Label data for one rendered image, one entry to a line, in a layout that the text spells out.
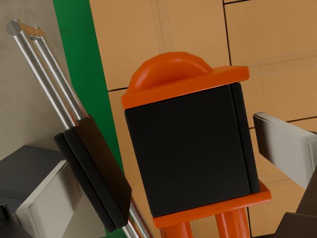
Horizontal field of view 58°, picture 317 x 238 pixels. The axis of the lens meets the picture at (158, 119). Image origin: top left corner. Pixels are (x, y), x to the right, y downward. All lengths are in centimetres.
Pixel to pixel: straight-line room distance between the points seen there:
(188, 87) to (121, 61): 76
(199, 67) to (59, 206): 11
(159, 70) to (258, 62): 81
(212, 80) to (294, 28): 87
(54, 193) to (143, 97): 7
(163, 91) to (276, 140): 7
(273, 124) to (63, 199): 13
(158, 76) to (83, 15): 134
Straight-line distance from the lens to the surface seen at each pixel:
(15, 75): 159
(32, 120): 159
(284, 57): 101
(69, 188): 20
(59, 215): 18
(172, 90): 16
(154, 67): 17
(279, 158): 18
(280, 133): 17
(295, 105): 104
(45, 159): 146
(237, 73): 17
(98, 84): 148
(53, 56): 21
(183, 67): 17
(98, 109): 149
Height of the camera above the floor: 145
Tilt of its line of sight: 79 degrees down
